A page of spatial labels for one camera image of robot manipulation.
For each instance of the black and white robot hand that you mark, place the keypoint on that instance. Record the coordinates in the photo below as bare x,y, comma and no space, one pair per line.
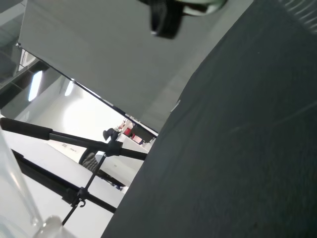
164,22

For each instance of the pale grey board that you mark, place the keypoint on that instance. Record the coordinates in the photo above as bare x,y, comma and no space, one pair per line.
111,54

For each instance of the grey cloth clip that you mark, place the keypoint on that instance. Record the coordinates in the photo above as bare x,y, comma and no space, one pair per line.
176,105

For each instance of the black bench cloth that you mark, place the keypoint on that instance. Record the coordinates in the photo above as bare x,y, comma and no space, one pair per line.
235,148

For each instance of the black tripod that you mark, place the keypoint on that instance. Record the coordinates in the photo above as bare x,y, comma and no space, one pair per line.
74,143

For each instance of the clear plastic funnel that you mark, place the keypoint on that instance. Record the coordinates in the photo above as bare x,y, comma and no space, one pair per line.
12,188

